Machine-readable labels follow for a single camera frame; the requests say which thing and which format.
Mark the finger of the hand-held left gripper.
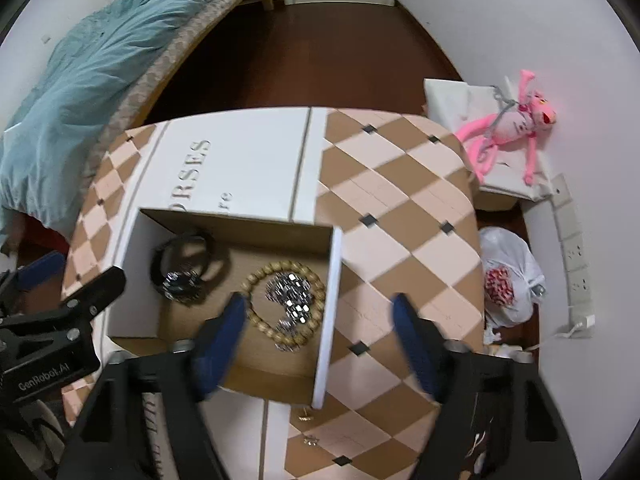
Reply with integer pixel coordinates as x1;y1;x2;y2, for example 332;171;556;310
0;252;67;295
60;266;127;319

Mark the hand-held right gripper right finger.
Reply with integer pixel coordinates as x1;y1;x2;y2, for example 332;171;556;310
391;293;584;480

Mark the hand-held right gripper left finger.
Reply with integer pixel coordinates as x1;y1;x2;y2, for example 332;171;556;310
55;291;248;480

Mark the small white cardboard box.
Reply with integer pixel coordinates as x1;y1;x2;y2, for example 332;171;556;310
102;206;344;409

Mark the white plastic bag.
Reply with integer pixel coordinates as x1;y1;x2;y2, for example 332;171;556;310
478;226;546;329

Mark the white power strip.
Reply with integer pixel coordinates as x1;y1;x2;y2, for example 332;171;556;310
550;173;594;319

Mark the teal blanket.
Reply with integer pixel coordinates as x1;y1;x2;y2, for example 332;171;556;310
0;0;232;242

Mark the bed with patterned mattress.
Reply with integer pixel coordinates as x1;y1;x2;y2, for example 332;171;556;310
84;0;267;182

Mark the pink plush toy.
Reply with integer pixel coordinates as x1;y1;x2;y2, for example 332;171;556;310
459;69;559;185

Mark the black bracelet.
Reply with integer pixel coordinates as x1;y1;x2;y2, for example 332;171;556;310
150;232;232;306

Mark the wooden bead bracelet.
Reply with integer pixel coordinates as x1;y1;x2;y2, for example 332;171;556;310
240;260;327;354

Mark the silver rhinestone bracelet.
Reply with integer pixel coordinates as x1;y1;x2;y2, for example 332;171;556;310
267;272;314;332

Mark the white plug with cable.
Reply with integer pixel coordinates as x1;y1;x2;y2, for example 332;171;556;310
552;314;596;342

